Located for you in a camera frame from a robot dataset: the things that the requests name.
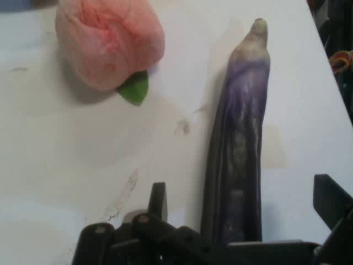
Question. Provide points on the pink toy peach with leaf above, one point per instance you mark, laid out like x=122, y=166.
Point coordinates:
x=110, y=41

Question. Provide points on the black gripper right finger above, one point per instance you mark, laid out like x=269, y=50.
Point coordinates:
x=336, y=209

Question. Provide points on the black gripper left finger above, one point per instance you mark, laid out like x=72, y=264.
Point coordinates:
x=138, y=243

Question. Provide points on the purple toy eggplant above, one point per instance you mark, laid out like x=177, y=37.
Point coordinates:
x=240, y=124

